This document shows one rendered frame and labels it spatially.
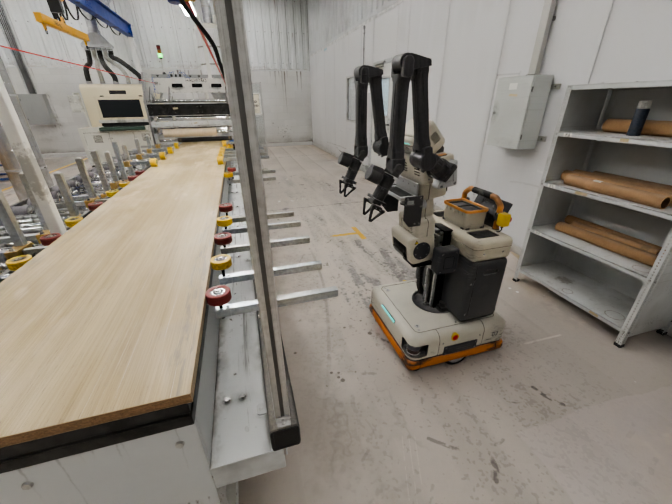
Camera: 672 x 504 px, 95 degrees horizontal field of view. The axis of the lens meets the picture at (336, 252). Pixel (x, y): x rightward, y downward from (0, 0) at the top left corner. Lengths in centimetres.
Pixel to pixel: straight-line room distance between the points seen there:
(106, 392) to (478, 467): 148
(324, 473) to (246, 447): 70
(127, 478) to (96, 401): 23
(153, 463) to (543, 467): 156
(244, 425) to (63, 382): 46
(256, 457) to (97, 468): 36
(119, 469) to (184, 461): 14
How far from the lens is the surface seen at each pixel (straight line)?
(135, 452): 96
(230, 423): 108
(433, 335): 189
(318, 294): 114
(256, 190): 58
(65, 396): 94
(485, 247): 178
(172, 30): 1229
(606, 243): 283
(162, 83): 607
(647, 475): 213
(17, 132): 203
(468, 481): 174
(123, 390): 88
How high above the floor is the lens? 147
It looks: 26 degrees down
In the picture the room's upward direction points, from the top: 1 degrees counter-clockwise
